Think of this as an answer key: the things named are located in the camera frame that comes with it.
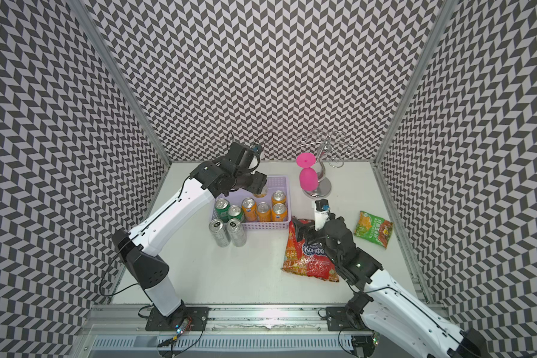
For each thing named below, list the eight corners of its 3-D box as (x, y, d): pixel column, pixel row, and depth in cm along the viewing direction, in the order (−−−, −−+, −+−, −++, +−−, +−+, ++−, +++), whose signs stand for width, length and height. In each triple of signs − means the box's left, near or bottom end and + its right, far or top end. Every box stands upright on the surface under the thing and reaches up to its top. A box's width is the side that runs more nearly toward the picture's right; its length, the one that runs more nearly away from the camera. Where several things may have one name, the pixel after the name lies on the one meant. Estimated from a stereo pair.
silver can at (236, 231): (232, 247, 91) (225, 231, 80) (234, 235, 94) (228, 218, 83) (245, 247, 91) (241, 231, 80) (247, 235, 94) (242, 218, 83)
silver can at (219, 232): (216, 247, 91) (207, 231, 80) (218, 235, 94) (210, 218, 83) (229, 247, 91) (223, 231, 80) (231, 235, 94) (225, 218, 83)
